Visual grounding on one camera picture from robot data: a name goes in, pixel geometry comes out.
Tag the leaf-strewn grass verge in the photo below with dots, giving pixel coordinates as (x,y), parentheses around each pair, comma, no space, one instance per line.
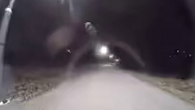
(179,87)
(33,84)

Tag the grey paved path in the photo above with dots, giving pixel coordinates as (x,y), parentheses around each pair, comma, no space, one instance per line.
(112,99)

